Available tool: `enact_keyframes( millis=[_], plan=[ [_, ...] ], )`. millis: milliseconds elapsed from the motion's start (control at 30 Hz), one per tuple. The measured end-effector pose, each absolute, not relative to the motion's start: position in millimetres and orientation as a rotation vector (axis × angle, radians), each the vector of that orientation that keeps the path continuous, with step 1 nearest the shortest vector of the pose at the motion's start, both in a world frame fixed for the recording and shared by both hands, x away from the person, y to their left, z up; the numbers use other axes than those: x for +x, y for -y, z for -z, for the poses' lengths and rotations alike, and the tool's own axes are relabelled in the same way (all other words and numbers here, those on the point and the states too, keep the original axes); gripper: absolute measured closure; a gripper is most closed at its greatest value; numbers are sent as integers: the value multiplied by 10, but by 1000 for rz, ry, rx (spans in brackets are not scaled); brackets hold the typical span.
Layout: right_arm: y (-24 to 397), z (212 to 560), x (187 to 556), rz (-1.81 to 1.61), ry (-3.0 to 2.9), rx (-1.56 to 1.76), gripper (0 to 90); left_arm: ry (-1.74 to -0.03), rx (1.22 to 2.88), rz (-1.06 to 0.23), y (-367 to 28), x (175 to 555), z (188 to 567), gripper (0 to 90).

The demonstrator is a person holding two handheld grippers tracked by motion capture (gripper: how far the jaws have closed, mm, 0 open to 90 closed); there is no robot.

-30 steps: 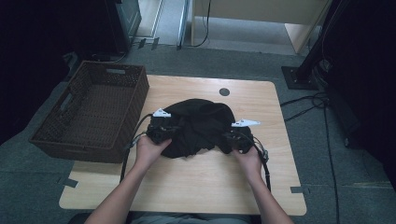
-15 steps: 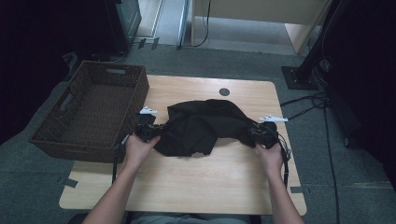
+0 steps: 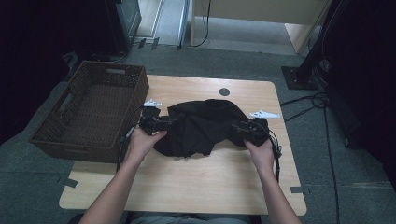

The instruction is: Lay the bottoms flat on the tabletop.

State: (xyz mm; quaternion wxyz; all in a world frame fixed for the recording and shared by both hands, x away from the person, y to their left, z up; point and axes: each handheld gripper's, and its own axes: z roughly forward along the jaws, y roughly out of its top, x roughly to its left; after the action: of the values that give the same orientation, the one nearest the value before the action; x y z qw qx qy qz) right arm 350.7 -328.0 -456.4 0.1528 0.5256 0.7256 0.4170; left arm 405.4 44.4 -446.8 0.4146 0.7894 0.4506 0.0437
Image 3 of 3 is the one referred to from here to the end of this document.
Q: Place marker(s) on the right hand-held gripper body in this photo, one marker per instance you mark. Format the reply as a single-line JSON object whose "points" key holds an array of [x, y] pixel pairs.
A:
{"points": [[258, 130]]}

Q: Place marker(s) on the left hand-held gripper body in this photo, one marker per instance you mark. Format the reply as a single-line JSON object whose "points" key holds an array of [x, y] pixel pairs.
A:
{"points": [[151, 123]]}

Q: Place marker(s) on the black pants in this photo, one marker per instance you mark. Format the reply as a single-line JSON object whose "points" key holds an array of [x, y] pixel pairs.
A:
{"points": [[202, 127]]}

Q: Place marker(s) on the brown wicker basket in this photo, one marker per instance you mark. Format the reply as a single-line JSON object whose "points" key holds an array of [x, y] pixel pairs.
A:
{"points": [[93, 112]]}

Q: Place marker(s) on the person's left hand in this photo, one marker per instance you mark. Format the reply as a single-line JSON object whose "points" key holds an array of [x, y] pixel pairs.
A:
{"points": [[143, 143]]}

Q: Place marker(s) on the person's right hand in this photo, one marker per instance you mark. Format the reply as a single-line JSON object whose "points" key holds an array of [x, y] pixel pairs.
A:
{"points": [[261, 155]]}

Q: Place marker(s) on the round black table grommet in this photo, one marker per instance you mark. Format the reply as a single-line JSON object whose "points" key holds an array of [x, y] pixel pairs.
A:
{"points": [[224, 91]]}

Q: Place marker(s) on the grey floor tape strip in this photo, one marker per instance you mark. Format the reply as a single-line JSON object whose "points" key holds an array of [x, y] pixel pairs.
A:
{"points": [[69, 182], [155, 43], [141, 43], [296, 189]]}

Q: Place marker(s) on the person's grey trouser lap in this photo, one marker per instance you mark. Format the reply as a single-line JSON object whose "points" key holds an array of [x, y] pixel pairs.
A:
{"points": [[193, 219]]}

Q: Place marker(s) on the black cabinet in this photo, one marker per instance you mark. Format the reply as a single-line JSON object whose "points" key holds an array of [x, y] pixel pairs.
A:
{"points": [[124, 25]]}

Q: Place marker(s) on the black slanted stand pole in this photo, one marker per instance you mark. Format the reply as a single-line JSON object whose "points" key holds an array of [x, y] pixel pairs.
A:
{"points": [[320, 43]]}

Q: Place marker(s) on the beige wooden furniture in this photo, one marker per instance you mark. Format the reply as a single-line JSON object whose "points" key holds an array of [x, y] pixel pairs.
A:
{"points": [[264, 11]]}

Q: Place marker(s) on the dark curtain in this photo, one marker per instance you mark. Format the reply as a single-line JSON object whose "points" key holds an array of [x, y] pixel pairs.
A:
{"points": [[37, 62], [367, 77]]}

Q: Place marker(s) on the black chair seat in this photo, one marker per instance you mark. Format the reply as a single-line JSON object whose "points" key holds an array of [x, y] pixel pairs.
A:
{"points": [[74, 220]]}

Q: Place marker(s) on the black stand base plate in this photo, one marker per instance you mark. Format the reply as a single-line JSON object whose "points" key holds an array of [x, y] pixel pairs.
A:
{"points": [[294, 79]]}

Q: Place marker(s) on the grey metal rail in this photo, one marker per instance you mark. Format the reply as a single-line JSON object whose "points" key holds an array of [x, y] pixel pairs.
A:
{"points": [[183, 25]]}

